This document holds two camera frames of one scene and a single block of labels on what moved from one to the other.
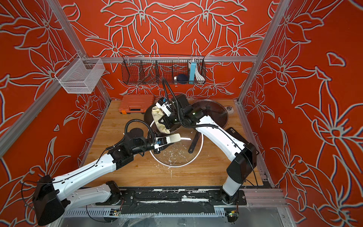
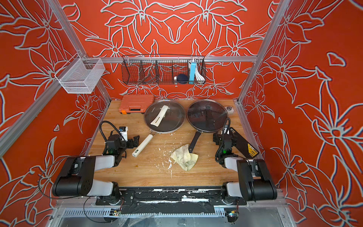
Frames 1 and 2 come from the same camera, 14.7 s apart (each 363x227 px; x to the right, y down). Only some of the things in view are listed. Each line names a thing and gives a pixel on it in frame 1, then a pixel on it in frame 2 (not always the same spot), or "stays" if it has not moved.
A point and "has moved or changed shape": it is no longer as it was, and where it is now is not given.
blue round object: (182, 78) stays
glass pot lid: (215, 110) stays
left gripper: (170, 143) -> (134, 142)
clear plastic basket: (79, 75) stays
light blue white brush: (194, 73) stays
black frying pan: (215, 110) stays
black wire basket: (150, 69) stays
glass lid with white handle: (182, 152) has moved or changed shape
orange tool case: (136, 103) stays
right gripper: (167, 122) -> (217, 138)
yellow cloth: (157, 114) -> (183, 157)
